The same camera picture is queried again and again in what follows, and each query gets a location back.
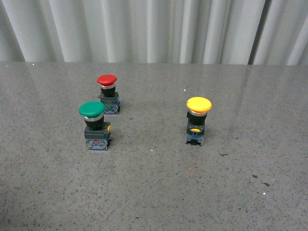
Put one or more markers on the yellow mushroom push button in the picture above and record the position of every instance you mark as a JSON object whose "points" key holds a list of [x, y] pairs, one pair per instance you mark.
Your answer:
{"points": [[197, 113]]}

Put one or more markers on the white pleated curtain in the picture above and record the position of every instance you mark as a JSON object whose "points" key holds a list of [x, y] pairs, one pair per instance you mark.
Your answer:
{"points": [[270, 32]]}

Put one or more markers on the red mushroom push button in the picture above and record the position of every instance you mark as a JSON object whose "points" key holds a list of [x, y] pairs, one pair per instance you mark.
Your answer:
{"points": [[108, 96]]}

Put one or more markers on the green mushroom push button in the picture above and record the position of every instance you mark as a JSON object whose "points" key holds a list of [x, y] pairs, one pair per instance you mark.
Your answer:
{"points": [[97, 132]]}

